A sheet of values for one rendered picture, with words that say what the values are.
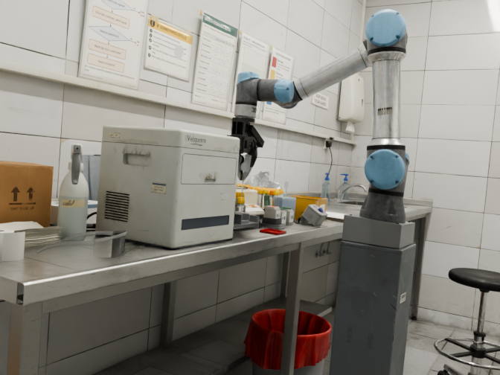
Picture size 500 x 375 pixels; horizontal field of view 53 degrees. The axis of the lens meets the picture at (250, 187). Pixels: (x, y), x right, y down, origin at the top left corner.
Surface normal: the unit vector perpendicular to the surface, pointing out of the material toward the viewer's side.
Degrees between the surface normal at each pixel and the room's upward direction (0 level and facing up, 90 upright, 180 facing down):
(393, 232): 90
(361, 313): 90
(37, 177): 89
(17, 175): 88
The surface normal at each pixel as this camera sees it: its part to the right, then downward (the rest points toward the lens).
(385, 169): -0.33, 0.13
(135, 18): 0.85, 0.15
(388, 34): -0.33, -0.13
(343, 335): -0.51, 0.00
